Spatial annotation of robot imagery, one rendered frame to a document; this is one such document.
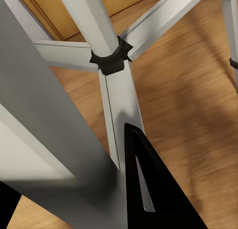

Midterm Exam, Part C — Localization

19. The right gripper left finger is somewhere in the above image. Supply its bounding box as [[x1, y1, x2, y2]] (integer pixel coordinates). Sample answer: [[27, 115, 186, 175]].
[[0, 181, 21, 229]]

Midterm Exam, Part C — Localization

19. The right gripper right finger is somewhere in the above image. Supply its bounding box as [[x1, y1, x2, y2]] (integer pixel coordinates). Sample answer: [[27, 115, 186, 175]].
[[124, 123, 208, 229]]

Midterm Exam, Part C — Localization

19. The camera tripod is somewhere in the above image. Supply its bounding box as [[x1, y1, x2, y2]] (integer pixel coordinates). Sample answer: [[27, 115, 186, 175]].
[[0, 0, 238, 229]]

